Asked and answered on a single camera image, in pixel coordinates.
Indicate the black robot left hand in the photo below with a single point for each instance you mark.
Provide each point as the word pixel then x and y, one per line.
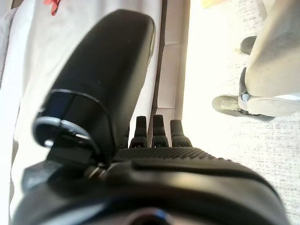
pixel 105 70

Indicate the grey patterned rug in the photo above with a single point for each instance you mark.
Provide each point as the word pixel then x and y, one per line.
pixel 218 70

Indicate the red garment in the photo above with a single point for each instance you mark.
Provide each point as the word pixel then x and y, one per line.
pixel 54 5

